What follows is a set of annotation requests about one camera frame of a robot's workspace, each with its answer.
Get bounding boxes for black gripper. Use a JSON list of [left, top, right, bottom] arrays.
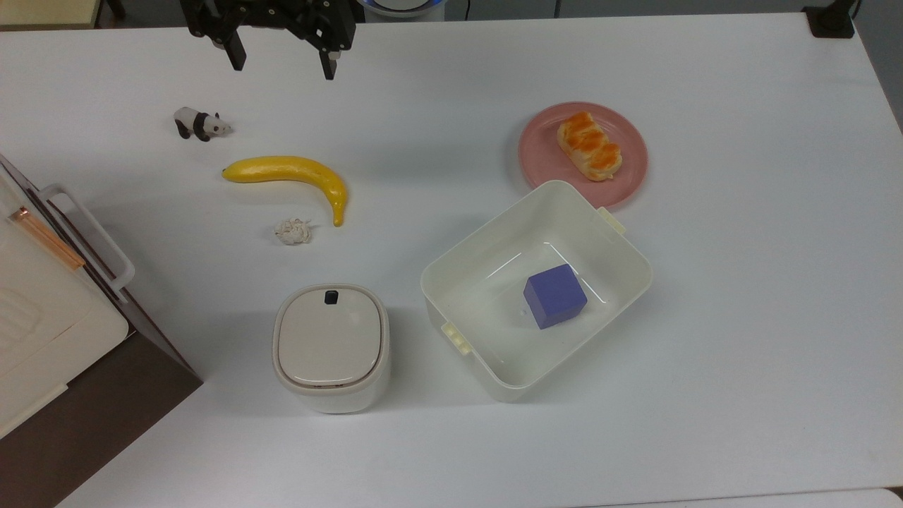
[[181, 0, 357, 80]]

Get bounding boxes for glazed bread loaf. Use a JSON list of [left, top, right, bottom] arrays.
[[557, 111, 624, 182]]

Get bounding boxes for panda figurine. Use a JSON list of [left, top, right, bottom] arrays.
[[174, 107, 233, 143]]

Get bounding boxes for yellow toy banana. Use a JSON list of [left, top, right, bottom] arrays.
[[222, 156, 349, 227]]

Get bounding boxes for crumpled white paper ball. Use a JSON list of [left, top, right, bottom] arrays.
[[274, 218, 313, 246]]

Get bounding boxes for beige desk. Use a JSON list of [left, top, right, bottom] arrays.
[[0, 0, 101, 30]]

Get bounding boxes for pink round plate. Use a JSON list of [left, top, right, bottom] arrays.
[[519, 102, 648, 210]]

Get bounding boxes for beige lidded trash can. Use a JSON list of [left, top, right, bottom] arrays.
[[272, 284, 391, 414]]

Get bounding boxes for white plastic storage bin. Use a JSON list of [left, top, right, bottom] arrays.
[[420, 180, 653, 403]]

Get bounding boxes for purple cube block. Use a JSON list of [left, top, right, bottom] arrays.
[[523, 264, 588, 330]]

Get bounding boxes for dark brown drawer cabinet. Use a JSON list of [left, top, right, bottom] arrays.
[[0, 154, 204, 508]]

